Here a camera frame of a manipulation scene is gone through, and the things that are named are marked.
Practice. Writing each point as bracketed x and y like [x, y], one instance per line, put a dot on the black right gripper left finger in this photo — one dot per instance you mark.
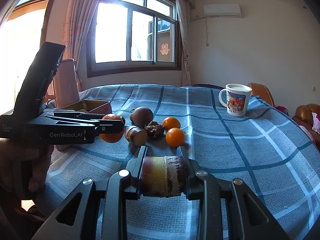
[77, 216]

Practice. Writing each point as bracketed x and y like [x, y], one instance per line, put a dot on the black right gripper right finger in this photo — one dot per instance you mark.
[247, 216]

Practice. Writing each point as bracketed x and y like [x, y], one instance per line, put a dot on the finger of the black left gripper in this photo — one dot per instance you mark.
[106, 126]
[74, 115]

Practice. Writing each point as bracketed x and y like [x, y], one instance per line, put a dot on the orange tangerine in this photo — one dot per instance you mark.
[170, 122]
[175, 137]
[113, 137]

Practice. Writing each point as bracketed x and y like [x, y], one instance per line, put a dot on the sugarcane piece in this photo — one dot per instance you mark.
[136, 136]
[163, 176]

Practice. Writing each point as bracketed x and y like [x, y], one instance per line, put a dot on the purple passion fruit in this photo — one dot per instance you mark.
[141, 116]

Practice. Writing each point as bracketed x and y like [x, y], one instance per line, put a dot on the orange tangerine front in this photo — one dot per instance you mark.
[175, 137]

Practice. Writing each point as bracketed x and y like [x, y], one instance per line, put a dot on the person's left hand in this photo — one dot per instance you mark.
[24, 167]

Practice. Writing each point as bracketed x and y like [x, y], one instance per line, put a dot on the red gold metal tin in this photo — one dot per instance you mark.
[91, 106]

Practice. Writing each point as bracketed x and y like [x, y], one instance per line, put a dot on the pink electric kettle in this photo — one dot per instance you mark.
[63, 88]

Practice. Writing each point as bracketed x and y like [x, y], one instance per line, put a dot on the blue plaid tablecloth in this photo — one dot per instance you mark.
[265, 148]

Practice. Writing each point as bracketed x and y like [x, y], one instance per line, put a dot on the pink left curtain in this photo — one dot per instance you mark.
[78, 19]

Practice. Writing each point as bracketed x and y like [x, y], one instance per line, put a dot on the pink curtain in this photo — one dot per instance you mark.
[184, 8]
[78, 19]

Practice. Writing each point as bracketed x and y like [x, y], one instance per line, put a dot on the black round stool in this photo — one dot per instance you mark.
[208, 86]

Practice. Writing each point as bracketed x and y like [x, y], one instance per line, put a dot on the pink floral cushion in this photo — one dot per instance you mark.
[316, 123]

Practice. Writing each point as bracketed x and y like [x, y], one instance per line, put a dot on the brown leather sofa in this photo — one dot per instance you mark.
[304, 117]

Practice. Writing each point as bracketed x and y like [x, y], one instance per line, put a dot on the white cartoon mug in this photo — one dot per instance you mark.
[235, 97]

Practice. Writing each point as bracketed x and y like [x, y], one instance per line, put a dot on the pink right curtain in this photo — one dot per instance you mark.
[184, 8]

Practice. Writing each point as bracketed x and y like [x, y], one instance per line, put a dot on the white air conditioner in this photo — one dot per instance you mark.
[222, 10]

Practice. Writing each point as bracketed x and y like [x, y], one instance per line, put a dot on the window with brown frame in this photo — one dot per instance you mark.
[133, 36]

